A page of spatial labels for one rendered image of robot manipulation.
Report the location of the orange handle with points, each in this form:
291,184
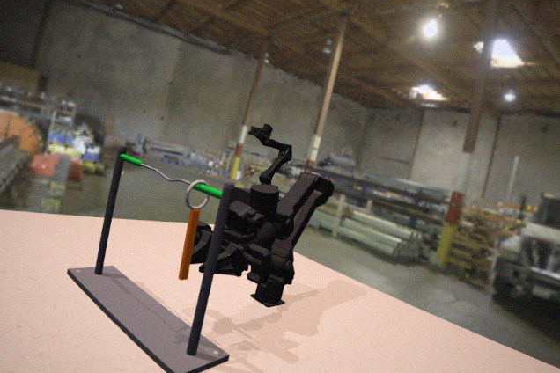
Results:
191,230

